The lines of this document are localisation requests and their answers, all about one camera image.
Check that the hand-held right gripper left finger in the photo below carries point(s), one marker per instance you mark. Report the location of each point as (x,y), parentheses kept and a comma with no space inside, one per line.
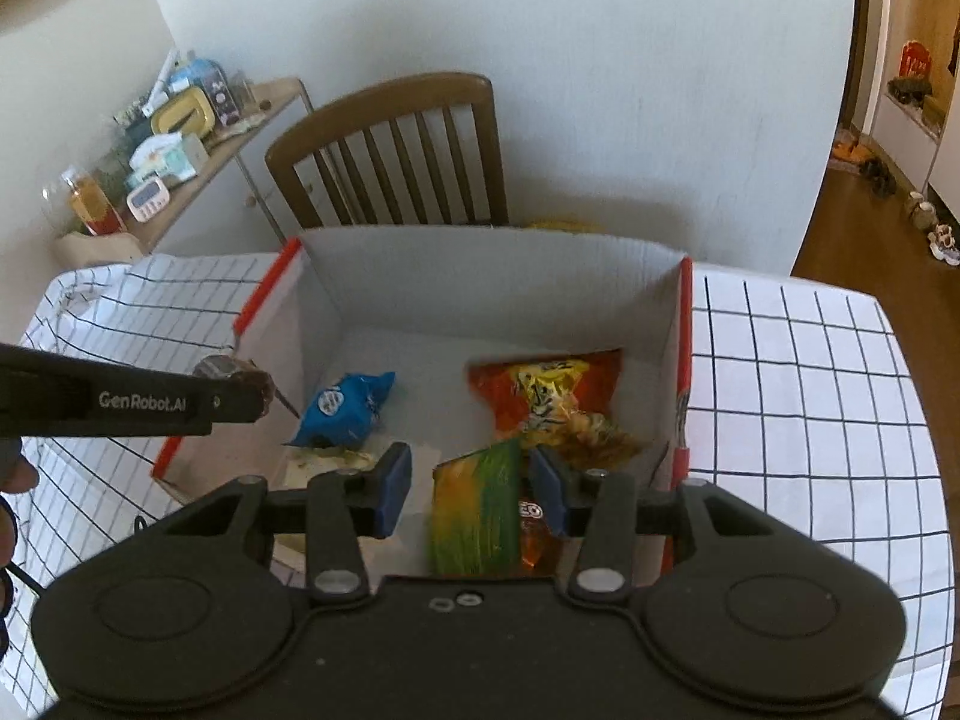
(394,487)

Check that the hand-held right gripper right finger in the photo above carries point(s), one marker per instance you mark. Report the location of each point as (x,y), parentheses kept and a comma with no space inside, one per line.
(547,491)

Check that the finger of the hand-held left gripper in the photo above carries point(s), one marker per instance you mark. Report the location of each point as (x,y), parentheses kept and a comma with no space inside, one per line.
(240,403)

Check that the small dark chocolate packet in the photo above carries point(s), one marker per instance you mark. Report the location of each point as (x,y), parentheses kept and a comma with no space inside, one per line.
(217,366)

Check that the dark green snack packet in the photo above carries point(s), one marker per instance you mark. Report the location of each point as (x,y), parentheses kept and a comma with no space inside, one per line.
(476,510)

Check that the cream snack packet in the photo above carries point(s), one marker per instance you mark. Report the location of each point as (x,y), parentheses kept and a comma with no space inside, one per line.
(322,465)

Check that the red snack packet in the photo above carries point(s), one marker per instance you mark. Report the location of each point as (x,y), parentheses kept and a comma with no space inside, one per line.
(555,397)

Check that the blue snack packet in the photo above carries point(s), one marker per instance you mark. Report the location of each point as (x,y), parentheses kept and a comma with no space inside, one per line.
(345,405)

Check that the red cardboard box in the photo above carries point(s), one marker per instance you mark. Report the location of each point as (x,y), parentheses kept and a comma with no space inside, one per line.
(487,277)

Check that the person's left hand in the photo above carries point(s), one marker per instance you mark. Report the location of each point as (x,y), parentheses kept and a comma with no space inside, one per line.
(15,476)

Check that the orange drink bottle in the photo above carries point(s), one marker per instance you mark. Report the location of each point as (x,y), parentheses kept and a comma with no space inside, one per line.
(94,206)

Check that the white kitchen timer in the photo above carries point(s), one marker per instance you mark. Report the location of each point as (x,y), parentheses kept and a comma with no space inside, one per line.
(146,199)

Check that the wooden side cabinet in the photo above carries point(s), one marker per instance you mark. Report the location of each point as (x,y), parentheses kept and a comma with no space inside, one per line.
(225,157)

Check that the white tissue pack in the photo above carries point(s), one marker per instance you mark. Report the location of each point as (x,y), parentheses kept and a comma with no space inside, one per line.
(165,154)

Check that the white checked tablecloth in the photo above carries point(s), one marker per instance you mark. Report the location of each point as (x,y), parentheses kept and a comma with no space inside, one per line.
(787,390)

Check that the yellow object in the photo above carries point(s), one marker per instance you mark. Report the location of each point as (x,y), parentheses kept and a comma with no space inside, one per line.
(559,225)

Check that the yellow box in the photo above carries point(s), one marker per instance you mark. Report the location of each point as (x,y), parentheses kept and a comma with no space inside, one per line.
(184,111)

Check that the white tube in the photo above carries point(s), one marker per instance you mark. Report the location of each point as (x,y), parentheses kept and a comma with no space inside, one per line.
(161,82)

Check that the blue box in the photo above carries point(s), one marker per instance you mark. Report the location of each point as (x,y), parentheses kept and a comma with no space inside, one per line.
(206,82)

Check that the wooden slat-back chair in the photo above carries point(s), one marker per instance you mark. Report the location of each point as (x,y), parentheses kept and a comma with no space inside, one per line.
(390,101)

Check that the orange slippers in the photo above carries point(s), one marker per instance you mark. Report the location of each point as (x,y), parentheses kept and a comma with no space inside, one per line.
(847,154)

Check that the dark shoes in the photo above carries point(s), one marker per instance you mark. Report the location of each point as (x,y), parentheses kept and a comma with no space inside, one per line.
(877,176)

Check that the beige shoes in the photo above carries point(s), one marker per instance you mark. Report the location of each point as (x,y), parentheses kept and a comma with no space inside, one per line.
(919,210)

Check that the white sneakers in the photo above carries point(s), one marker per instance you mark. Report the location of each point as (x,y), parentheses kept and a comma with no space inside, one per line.
(945,244)

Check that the red gift bag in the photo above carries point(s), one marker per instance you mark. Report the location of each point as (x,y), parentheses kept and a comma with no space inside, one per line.
(915,64)

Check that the white wall cabinet unit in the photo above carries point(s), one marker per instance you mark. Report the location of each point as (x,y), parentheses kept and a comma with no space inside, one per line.
(907,131)

